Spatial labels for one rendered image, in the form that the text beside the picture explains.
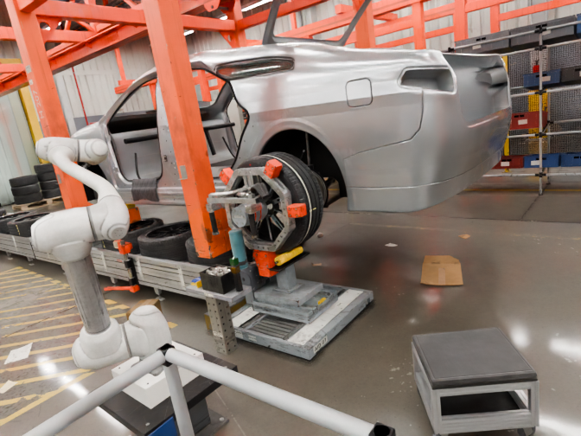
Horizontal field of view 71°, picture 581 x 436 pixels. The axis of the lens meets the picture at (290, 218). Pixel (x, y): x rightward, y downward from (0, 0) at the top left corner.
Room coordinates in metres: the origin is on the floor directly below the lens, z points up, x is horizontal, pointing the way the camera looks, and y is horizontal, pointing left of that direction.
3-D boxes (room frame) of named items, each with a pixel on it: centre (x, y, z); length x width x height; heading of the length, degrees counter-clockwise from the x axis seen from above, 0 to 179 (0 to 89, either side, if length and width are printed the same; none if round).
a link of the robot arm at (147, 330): (1.72, 0.72, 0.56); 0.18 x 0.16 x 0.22; 114
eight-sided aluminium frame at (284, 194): (2.59, 0.20, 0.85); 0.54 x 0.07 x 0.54; 50
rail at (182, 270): (3.67, 1.54, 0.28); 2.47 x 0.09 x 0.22; 50
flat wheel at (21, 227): (6.09, 3.81, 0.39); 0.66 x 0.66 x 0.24
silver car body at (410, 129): (4.43, 0.38, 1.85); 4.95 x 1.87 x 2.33; 50
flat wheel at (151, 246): (3.87, 1.15, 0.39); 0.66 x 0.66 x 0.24
